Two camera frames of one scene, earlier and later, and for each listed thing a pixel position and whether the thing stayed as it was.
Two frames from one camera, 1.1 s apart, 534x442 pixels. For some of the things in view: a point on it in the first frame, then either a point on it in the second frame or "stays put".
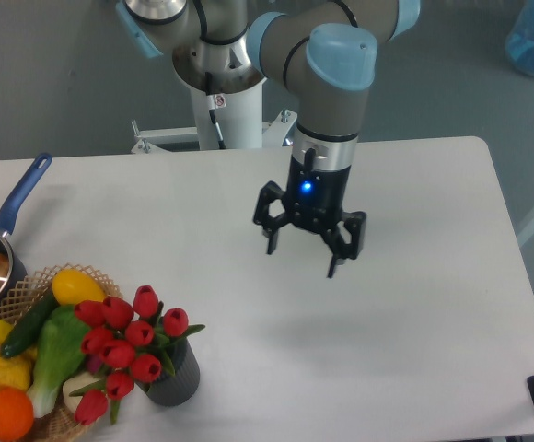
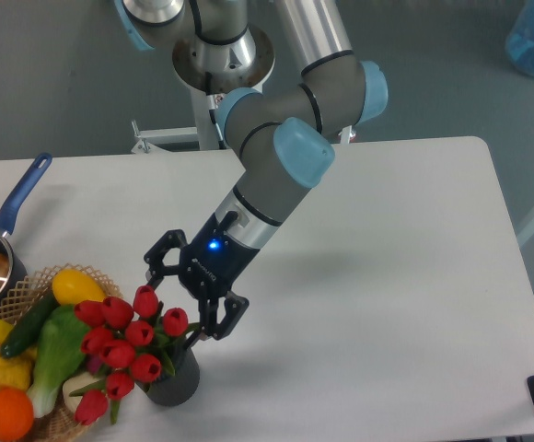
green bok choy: (61, 353) stays put
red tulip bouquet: (132, 345) stays put
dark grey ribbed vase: (170, 390) stays put
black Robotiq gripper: (315, 198) → (210, 263)
